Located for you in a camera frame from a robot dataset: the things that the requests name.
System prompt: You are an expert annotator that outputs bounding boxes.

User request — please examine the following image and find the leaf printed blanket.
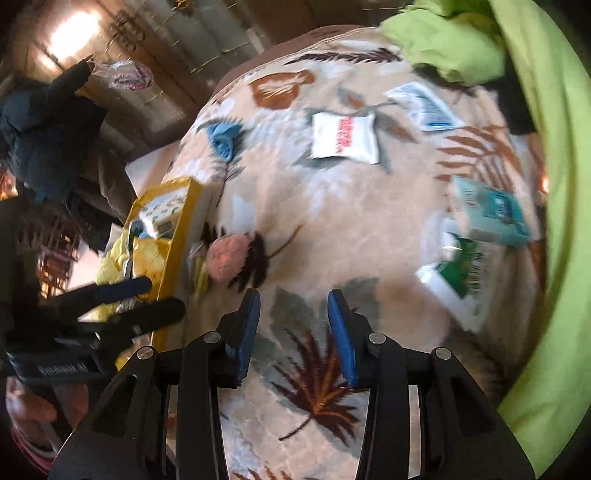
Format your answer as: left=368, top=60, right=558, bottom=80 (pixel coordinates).
left=161, top=25, right=551, bottom=480

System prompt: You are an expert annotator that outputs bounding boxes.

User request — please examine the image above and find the blue cloth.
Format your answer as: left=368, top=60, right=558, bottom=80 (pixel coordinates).
left=205, top=120, right=244, bottom=162

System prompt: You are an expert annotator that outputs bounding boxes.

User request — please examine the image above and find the white packet red print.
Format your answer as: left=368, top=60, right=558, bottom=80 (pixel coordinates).
left=310, top=110, right=380, bottom=165

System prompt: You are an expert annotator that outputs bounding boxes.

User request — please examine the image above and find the lime green bedsheet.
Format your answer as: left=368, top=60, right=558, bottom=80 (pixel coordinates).
left=488, top=0, right=591, bottom=480

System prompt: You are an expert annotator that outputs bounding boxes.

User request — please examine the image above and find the small yellow green packet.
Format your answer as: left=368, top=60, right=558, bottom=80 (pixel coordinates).
left=191, top=255, right=212, bottom=299

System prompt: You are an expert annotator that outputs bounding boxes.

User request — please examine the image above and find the yellow box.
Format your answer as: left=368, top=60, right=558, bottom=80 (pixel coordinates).
left=122, top=176, right=204, bottom=354

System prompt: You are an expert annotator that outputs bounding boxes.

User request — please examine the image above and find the pink plush ball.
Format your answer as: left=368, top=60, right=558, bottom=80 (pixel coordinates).
left=206, top=233, right=253, bottom=282

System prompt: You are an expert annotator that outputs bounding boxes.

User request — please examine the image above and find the teal cartoon tissue pack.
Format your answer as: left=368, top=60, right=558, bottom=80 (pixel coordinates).
left=450, top=175, right=530, bottom=248

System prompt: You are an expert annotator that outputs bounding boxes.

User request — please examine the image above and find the white sachet blue print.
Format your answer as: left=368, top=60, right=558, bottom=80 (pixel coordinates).
left=385, top=82, right=463, bottom=133

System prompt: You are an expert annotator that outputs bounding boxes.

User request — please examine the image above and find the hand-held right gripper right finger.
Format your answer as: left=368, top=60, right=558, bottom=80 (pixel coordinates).
left=326, top=289, right=536, bottom=480

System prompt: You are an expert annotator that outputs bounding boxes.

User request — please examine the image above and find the person's left hand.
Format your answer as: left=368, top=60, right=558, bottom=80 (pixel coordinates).
left=6, top=381, right=89, bottom=445

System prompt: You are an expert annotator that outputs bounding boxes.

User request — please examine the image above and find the clear plastic bag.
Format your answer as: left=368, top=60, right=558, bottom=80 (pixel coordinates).
left=91, top=59, right=154, bottom=92

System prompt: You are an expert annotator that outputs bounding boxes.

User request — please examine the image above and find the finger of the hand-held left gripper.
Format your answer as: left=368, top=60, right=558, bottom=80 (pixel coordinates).
left=43, top=275, right=154, bottom=320
left=78, top=296, right=187, bottom=343

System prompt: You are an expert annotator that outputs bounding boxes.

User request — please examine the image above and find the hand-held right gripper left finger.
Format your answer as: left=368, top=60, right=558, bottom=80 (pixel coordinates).
left=51, top=288, right=262, bottom=480

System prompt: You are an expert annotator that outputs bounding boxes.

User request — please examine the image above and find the dark blue jacket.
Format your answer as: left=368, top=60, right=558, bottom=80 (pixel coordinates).
left=0, top=60, right=108, bottom=201

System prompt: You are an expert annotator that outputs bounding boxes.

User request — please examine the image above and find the white green medicine packet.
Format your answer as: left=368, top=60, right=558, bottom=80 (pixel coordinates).
left=415, top=233, right=493, bottom=334

